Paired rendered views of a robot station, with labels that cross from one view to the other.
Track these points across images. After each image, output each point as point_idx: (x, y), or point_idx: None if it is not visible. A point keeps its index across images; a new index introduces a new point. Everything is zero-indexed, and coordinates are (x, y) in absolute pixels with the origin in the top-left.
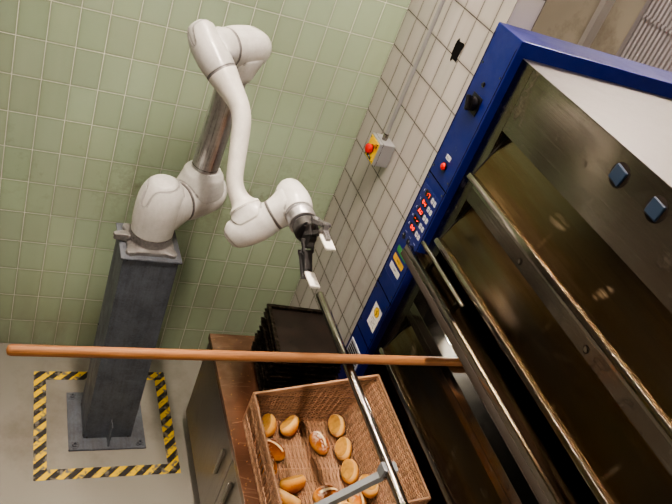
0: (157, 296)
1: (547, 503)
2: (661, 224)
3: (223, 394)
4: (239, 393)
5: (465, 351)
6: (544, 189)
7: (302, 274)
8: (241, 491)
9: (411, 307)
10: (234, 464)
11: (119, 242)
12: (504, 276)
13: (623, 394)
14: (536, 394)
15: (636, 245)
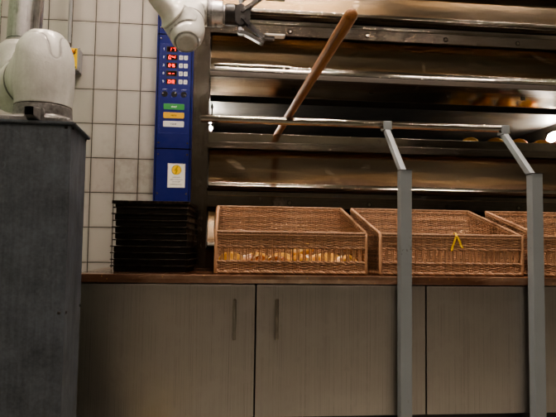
0: (81, 193)
1: (437, 81)
2: None
3: (177, 274)
4: (176, 273)
5: (327, 73)
6: None
7: (261, 40)
8: (302, 277)
9: (209, 136)
10: (267, 280)
11: (37, 120)
12: (281, 50)
13: (400, 35)
14: (367, 71)
15: None
